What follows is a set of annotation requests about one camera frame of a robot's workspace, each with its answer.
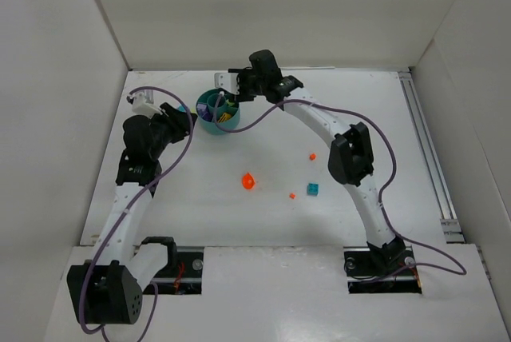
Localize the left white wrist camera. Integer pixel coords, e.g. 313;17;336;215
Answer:
127;90;163;118

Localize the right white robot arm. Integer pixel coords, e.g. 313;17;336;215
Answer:
215;50;406;271

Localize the aluminium rail right edge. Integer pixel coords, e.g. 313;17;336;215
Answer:
398;71;465;244

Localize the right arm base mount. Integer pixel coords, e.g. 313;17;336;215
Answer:
343;246;422;294

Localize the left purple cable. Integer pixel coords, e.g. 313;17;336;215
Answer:
77;85;196;342

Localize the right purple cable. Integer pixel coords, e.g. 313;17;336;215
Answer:
212;92;468;278

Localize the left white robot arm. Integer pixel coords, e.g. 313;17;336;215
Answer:
66;103;197;328

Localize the purple cable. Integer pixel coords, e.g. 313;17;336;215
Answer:
77;85;196;342
212;92;468;278

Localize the teal round divided container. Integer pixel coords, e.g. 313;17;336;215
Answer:
196;89;240;135

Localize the orange round lego piece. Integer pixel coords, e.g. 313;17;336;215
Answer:
241;173;256;190

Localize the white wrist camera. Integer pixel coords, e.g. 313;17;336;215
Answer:
214;73;240;95
127;90;163;118

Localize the dark purple long lego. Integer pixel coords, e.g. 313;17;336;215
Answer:
196;103;212;122

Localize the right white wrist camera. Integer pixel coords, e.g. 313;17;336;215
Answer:
214;73;240;95

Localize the yellow lego brick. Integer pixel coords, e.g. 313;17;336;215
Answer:
217;113;232;123

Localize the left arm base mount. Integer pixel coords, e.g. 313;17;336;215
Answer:
141;237;204;296

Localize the teal lego brick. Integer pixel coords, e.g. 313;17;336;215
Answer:
307;183;319;197

